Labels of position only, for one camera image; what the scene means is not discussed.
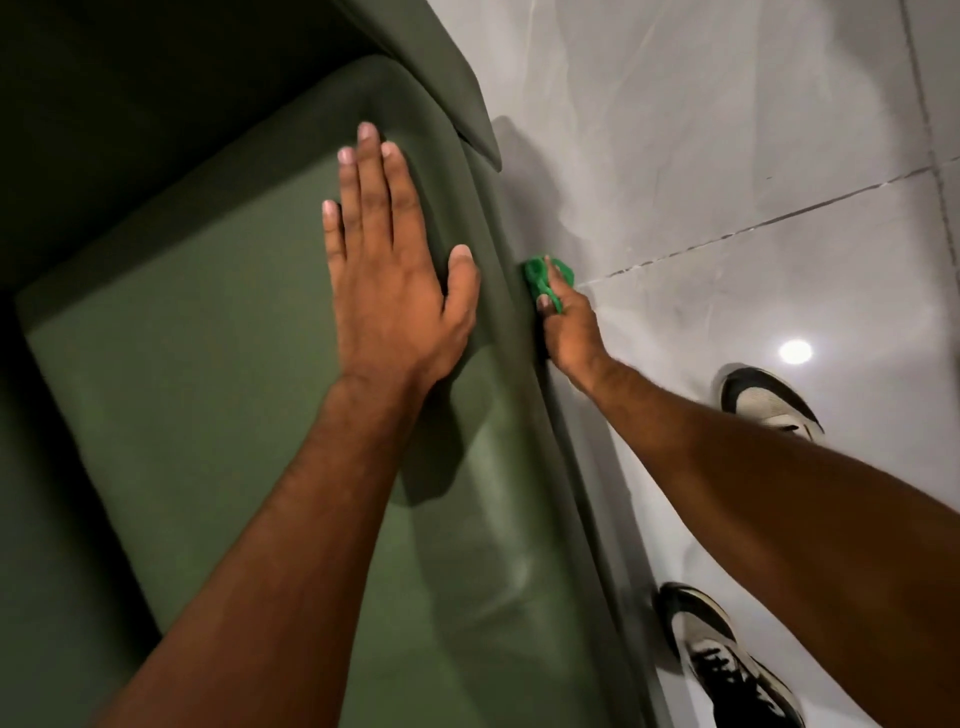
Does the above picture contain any person's left hand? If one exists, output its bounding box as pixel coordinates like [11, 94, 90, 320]
[321, 121, 482, 394]

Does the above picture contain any person's right hand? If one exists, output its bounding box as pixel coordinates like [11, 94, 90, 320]
[535, 255, 615, 396]

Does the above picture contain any green cleaning cloth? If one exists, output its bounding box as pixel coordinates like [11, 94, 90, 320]
[522, 255, 577, 315]

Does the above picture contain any person's left forearm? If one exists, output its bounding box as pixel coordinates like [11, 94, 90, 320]
[91, 373, 438, 728]

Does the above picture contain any person's right forearm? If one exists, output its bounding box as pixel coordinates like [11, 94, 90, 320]
[587, 356, 960, 728]

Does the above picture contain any green fabric sofa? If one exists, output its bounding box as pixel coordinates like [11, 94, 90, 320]
[0, 0, 676, 728]

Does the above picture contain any black and white sneaker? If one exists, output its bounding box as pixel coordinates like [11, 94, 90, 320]
[718, 364, 826, 445]
[655, 582, 808, 728]

